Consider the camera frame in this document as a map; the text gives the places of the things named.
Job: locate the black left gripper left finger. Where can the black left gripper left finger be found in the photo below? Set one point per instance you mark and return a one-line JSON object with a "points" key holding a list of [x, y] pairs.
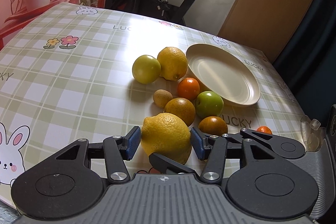
{"points": [[74, 179]]}

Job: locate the yellow-green apple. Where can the yellow-green apple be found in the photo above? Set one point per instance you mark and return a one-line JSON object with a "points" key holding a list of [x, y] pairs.
{"points": [[146, 69]]}

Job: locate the cream round plate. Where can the cream round plate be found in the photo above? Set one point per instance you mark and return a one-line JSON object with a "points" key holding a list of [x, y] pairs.
{"points": [[223, 73]]}

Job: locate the small orange tangerine right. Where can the small orange tangerine right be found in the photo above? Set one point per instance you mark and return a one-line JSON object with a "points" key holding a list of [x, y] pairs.
{"points": [[264, 129]]}

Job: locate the green apple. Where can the green apple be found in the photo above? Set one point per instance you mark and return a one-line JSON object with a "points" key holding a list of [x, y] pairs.
{"points": [[208, 104]]}

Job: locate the yellow lemon far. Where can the yellow lemon far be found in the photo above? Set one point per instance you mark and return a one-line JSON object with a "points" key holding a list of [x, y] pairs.
{"points": [[173, 63]]}

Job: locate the large yellow lemon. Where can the large yellow lemon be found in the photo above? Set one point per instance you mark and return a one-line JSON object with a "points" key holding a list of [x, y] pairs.
{"points": [[167, 135]]}

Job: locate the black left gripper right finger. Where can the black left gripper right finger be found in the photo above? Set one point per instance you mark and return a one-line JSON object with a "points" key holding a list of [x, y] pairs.
{"points": [[260, 182]]}

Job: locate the brownish orange fruit middle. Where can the brownish orange fruit middle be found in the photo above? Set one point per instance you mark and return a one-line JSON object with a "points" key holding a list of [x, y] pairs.
{"points": [[182, 108]]}

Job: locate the brownish orange fruit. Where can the brownish orange fruit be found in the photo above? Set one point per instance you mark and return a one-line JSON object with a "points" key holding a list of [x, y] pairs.
{"points": [[213, 125], [182, 108]]}

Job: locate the green plaid bunny tablecloth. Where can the green plaid bunny tablecloth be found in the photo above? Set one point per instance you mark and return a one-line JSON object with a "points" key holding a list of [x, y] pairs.
{"points": [[67, 75]]}

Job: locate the small tan kiwi fruit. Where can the small tan kiwi fruit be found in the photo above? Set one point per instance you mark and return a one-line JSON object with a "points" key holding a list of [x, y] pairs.
{"points": [[162, 97]]}

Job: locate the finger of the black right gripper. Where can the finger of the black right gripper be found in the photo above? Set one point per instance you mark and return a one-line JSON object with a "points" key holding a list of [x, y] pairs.
{"points": [[167, 165], [285, 147]]}

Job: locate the brownish orange fruit near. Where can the brownish orange fruit near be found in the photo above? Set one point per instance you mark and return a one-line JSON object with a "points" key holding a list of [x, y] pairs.
{"points": [[213, 125]]}

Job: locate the clear plastic corner guard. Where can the clear plastic corner guard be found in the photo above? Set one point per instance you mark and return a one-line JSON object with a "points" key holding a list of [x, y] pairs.
{"points": [[310, 133]]}

